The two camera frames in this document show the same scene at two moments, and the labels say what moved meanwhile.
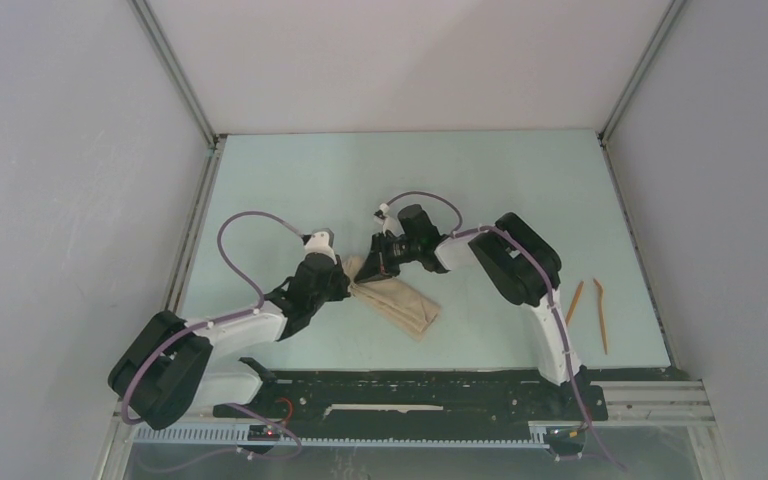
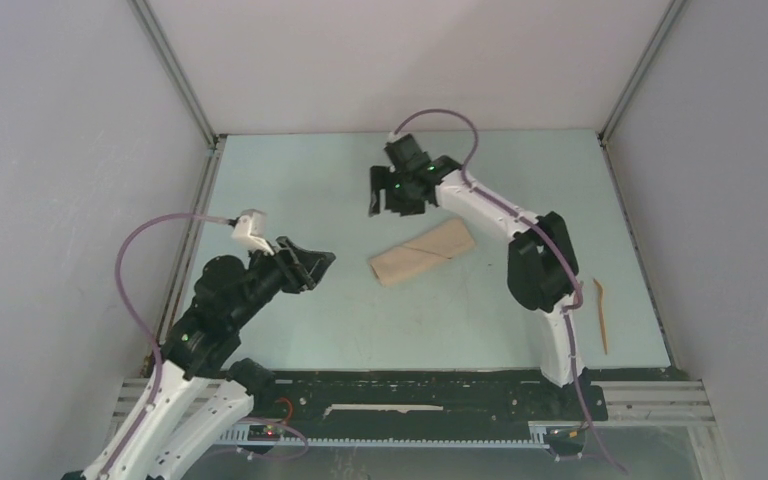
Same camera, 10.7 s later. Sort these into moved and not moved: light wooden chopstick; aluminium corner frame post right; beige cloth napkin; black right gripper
Moved: black right gripper; beige cloth napkin
Not moved: light wooden chopstick; aluminium corner frame post right
